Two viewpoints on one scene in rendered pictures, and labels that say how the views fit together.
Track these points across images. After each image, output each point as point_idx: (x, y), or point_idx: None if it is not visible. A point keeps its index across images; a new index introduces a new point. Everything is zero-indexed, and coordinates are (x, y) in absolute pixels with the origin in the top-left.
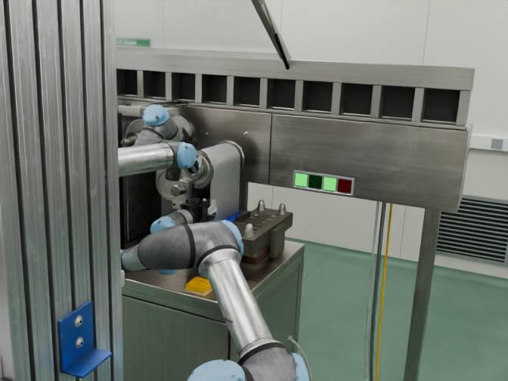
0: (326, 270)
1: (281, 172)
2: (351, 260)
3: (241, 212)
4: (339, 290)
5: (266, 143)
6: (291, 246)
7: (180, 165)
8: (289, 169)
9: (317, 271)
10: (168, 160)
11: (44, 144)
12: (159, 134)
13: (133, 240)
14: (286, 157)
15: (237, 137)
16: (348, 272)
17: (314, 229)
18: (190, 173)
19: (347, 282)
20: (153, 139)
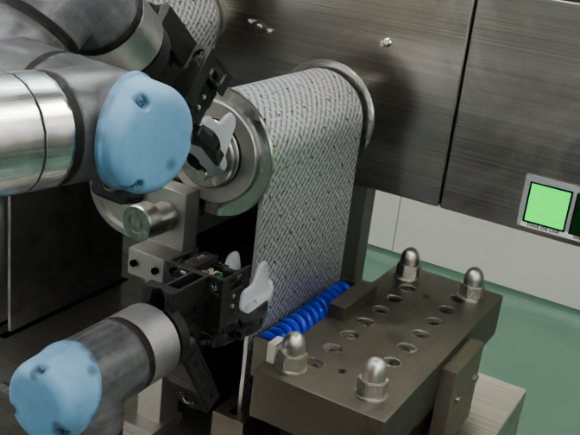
0: (509, 349)
1: (485, 175)
2: (562, 330)
3: (349, 282)
4: (537, 406)
5: (448, 79)
6: (487, 395)
7: (110, 181)
8: (511, 169)
9: (488, 351)
10: (51, 159)
11: None
12: (53, 25)
13: (26, 328)
14: (507, 131)
15: (359, 52)
16: (557, 361)
17: (487, 253)
18: (192, 168)
19: (555, 386)
20: (19, 47)
